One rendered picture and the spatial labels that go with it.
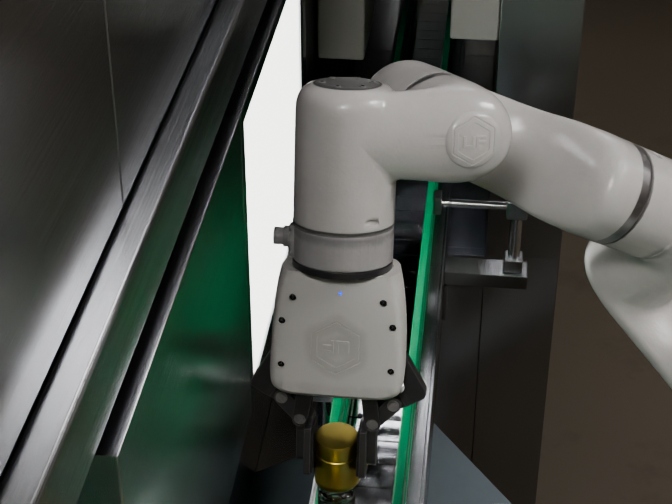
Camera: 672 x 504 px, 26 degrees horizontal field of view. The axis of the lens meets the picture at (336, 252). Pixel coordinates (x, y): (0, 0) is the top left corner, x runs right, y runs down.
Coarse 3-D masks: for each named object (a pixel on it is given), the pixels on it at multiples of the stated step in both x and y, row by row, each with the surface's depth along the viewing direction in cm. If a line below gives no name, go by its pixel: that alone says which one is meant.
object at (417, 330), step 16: (448, 16) 237; (448, 32) 232; (448, 48) 227; (448, 64) 225; (432, 192) 190; (432, 208) 186; (432, 224) 188; (432, 240) 193; (416, 288) 171; (416, 304) 168; (416, 320) 165; (416, 336) 163; (416, 352) 160; (400, 432) 149; (400, 448) 147; (400, 464) 145; (400, 480) 143; (400, 496) 141
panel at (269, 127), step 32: (288, 0) 161; (288, 32) 162; (288, 64) 164; (256, 96) 142; (288, 96) 165; (256, 128) 143; (288, 128) 167; (256, 160) 144; (288, 160) 169; (256, 192) 145; (288, 192) 170; (256, 224) 147; (288, 224) 172; (256, 256) 148; (256, 288) 149; (256, 320) 151; (256, 352) 152
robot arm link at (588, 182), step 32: (416, 64) 111; (512, 128) 116; (544, 128) 116; (576, 128) 114; (512, 160) 116; (544, 160) 115; (576, 160) 113; (608, 160) 112; (640, 160) 113; (512, 192) 117; (544, 192) 115; (576, 192) 113; (608, 192) 111; (640, 192) 112; (576, 224) 113; (608, 224) 112
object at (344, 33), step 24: (336, 0) 210; (360, 0) 210; (456, 0) 206; (480, 0) 206; (336, 24) 212; (360, 24) 212; (456, 24) 208; (480, 24) 208; (336, 48) 214; (360, 48) 214
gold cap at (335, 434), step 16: (320, 432) 113; (336, 432) 113; (352, 432) 113; (320, 448) 112; (336, 448) 111; (352, 448) 112; (320, 464) 113; (336, 464) 112; (352, 464) 113; (320, 480) 114; (336, 480) 113; (352, 480) 114
